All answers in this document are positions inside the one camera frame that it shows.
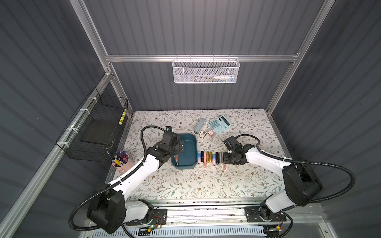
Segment pink blue lipstick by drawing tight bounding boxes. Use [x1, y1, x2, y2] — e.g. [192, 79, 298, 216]
[212, 154, 216, 166]
[197, 153, 201, 165]

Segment teal plastic storage box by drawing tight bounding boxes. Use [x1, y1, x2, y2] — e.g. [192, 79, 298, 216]
[171, 133, 198, 170]

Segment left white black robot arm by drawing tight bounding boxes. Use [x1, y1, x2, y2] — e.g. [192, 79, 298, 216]
[86, 131, 184, 234]

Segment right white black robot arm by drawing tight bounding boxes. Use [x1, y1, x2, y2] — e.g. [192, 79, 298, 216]
[223, 136, 322, 222]

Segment gold lipstick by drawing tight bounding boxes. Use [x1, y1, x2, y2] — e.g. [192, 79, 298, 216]
[206, 151, 211, 163]
[209, 151, 213, 163]

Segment clear staples box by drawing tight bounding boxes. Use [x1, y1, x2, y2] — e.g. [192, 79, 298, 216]
[207, 130, 216, 137]

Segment light blue calculator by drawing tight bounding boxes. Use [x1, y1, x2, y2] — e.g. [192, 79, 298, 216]
[208, 115, 232, 134]

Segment pink pen holder cup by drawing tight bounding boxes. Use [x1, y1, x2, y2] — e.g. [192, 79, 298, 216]
[112, 150, 135, 174]

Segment pens in white basket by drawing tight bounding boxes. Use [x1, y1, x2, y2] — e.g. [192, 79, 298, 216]
[191, 75, 236, 83]

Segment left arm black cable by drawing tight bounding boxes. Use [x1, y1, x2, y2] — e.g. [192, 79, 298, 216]
[68, 125, 167, 232]

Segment white wire mesh basket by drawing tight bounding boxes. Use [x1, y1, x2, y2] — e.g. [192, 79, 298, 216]
[172, 56, 240, 84]

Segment black wire mesh basket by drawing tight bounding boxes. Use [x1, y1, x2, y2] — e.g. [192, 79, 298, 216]
[56, 89, 129, 162]

